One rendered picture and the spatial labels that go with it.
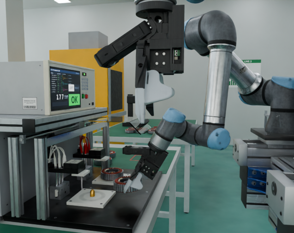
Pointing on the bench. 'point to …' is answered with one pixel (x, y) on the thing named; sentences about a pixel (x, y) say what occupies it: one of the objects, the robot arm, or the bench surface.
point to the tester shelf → (42, 120)
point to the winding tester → (35, 88)
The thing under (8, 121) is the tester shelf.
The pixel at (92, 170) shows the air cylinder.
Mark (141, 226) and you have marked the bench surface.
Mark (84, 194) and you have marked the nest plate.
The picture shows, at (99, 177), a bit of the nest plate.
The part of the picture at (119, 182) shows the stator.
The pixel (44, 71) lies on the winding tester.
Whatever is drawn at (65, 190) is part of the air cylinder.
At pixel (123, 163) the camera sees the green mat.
